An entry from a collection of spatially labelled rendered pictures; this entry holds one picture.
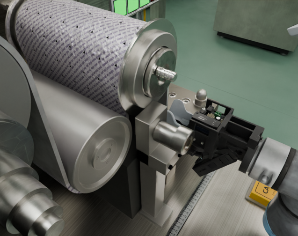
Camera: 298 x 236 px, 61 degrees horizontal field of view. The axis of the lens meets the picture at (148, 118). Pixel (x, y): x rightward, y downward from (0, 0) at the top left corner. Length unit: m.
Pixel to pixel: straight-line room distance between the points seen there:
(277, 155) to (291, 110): 2.08
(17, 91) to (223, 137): 0.33
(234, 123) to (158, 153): 0.14
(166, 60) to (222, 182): 0.41
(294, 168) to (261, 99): 2.09
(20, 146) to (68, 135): 0.15
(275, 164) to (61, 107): 0.33
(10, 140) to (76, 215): 0.48
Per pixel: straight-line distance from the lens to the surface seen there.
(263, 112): 2.38
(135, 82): 0.33
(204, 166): 0.52
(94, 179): 0.38
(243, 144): 0.44
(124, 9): 0.81
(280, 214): 0.52
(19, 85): 0.24
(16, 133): 0.17
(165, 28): 0.38
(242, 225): 0.64
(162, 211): 0.61
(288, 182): 0.44
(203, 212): 0.63
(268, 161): 0.44
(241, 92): 2.53
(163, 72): 0.34
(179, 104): 0.50
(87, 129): 0.32
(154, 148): 0.41
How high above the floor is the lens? 1.46
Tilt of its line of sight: 44 degrees down
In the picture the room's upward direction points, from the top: straight up
